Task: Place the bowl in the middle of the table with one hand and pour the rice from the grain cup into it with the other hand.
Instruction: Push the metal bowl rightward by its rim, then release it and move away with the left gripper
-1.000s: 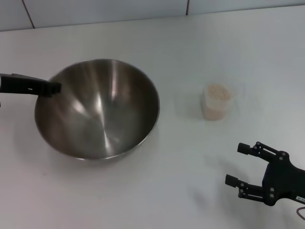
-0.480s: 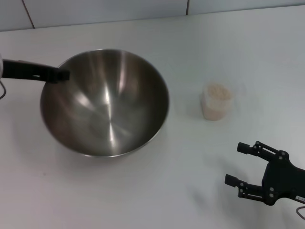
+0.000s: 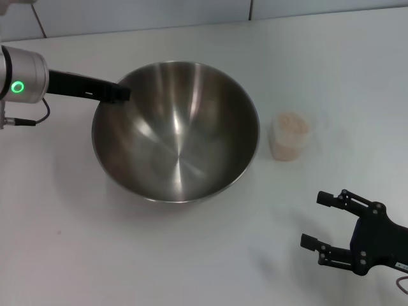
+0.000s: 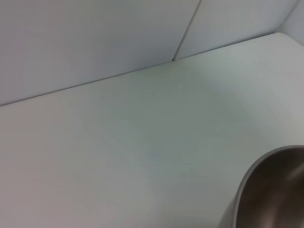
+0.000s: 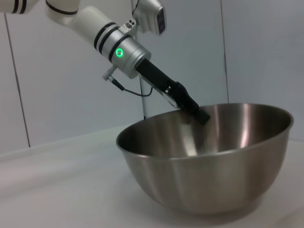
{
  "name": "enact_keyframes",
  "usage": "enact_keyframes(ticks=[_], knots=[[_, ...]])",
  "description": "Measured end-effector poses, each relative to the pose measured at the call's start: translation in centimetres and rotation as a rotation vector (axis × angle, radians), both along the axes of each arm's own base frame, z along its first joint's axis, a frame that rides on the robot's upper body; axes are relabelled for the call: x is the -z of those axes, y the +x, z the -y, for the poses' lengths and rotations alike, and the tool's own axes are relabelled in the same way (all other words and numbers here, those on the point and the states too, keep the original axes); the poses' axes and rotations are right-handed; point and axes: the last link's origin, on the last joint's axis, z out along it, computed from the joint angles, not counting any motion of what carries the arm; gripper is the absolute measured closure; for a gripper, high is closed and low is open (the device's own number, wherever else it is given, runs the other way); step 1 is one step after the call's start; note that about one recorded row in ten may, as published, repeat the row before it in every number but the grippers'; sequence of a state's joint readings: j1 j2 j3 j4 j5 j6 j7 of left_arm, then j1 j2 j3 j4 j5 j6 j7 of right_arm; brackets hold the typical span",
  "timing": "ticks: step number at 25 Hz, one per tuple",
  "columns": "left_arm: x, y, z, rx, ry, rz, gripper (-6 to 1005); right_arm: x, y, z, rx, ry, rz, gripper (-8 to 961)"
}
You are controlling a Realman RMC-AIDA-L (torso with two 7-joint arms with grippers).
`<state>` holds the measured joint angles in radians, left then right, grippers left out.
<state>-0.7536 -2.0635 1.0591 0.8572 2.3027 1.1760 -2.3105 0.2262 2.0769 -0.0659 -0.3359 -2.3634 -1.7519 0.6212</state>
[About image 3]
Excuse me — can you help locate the left arm cable with plug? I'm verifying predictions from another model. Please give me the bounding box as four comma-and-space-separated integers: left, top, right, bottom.
0, 98, 51, 127

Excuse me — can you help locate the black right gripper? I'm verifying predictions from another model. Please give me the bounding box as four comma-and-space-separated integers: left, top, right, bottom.
300, 189, 408, 277

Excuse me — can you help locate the stainless steel mixing bowl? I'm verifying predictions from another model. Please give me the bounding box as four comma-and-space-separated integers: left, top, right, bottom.
91, 61, 261, 204

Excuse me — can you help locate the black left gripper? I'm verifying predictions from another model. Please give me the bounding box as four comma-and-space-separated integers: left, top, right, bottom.
47, 69, 132, 104

